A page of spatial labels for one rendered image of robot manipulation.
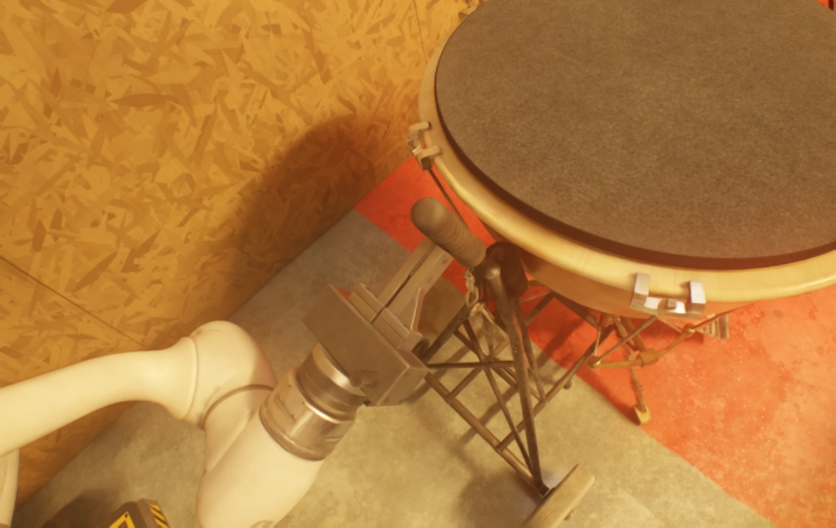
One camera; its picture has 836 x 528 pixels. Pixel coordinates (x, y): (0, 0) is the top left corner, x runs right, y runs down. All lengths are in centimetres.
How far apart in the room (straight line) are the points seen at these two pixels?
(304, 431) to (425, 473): 78
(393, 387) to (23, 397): 34
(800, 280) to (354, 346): 46
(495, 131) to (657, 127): 20
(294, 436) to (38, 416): 24
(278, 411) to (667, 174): 49
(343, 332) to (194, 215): 90
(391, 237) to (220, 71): 74
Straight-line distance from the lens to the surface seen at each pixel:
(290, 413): 47
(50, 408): 52
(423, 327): 115
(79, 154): 115
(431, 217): 39
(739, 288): 54
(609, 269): 51
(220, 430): 54
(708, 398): 135
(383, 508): 124
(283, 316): 150
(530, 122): 61
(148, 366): 58
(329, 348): 47
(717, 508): 130
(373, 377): 42
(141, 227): 127
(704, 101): 68
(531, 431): 89
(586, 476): 106
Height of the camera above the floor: 120
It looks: 56 degrees down
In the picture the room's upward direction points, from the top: 19 degrees counter-clockwise
